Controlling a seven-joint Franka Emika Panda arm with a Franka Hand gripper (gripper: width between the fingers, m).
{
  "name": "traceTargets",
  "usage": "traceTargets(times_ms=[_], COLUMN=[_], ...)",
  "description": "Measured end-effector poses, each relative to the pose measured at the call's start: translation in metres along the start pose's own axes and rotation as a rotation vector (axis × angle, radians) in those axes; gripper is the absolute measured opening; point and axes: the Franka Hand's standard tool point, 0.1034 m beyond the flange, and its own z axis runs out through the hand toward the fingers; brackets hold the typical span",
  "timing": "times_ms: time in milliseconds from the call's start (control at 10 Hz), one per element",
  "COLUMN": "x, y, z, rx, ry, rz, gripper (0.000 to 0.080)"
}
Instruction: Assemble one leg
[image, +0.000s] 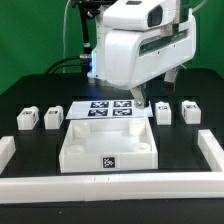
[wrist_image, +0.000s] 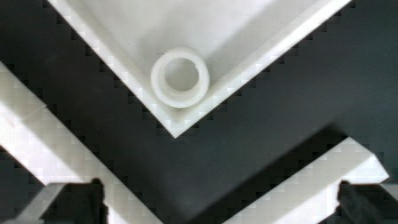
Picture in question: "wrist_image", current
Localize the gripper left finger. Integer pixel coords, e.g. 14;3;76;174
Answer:
12;179;108;224

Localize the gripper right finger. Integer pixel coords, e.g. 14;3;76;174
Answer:
338;181;398;224

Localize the white square tabletop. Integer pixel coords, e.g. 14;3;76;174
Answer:
48;0;352;136

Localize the white U-shaped obstacle fence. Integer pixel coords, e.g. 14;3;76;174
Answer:
0;63;389;224

